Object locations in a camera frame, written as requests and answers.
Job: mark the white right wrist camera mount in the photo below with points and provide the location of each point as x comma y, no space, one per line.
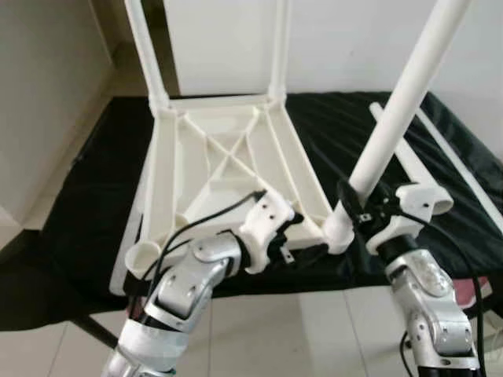
416,200

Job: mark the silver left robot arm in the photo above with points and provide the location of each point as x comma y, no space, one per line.
189,283

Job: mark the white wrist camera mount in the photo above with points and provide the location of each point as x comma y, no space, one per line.
267,220
416,200

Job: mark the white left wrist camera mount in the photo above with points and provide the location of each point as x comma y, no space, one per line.
267,220

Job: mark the white plastic table leg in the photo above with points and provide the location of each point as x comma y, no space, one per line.
409,86
281,47
145,55
414,159

